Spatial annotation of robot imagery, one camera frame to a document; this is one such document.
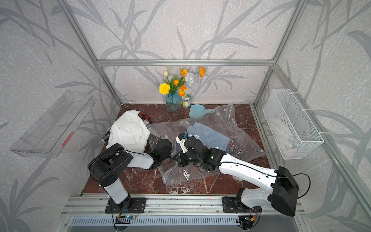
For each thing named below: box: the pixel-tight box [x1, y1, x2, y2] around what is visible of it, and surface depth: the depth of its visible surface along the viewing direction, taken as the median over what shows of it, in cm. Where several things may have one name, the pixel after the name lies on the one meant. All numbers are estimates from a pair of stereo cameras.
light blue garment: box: [186, 121, 230, 152], surface depth 101 cm
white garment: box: [106, 110, 151, 154], surface depth 91 cm
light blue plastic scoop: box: [188, 103, 215, 120], surface depth 119 cm
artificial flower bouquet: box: [158, 66, 206, 97], surface depth 93 cm
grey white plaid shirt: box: [101, 130, 111, 144], surface depth 95 cm
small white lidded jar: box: [181, 93, 192, 109], surface depth 118 cm
